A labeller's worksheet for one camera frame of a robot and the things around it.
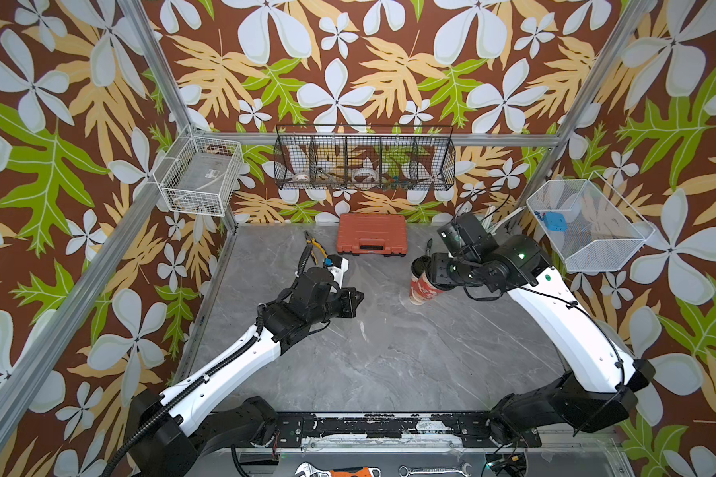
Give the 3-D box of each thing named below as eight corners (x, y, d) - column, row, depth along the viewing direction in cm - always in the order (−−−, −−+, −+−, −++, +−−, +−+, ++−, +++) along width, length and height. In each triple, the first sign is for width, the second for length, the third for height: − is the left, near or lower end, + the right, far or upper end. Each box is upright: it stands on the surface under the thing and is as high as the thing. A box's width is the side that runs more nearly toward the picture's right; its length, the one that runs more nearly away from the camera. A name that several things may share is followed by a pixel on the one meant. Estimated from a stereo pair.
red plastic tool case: (337, 258, 112) (336, 248, 107) (339, 221, 124) (338, 211, 120) (408, 258, 112) (410, 248, 107) (402, 221, 125) (404, 211, 120)
